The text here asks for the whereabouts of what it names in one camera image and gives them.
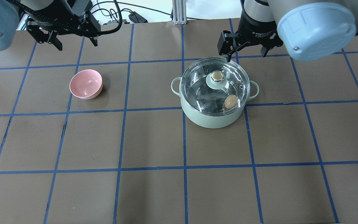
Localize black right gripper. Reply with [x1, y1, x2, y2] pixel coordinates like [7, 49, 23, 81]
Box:
[217, 14, 284, 62]

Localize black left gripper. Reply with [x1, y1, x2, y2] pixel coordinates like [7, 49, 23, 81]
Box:
[24, 0, 101, 51]

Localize glass pot lid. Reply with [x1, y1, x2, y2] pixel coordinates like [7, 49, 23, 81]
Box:
[180, 57, 255, 116]

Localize beige egg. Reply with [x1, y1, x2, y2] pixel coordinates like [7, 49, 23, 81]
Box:
[223, 95, 238, 110]

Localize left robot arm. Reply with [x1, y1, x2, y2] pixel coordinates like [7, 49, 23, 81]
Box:
[0, 0, 101, 51]

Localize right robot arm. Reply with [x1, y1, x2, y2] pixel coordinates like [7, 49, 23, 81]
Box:
[217, 0, 358, 62]

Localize mint green electric pot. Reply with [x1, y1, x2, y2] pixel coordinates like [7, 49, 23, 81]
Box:
[171, 76, 259, 128]

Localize pink bowl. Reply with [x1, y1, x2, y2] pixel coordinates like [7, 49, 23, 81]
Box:
[69, 69, 103, 100]

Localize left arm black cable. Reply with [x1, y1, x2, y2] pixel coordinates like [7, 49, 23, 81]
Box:
[5, 0, 123, 35]

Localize aluminium frame post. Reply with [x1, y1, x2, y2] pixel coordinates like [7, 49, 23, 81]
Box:
[172, 0, 188, 25]

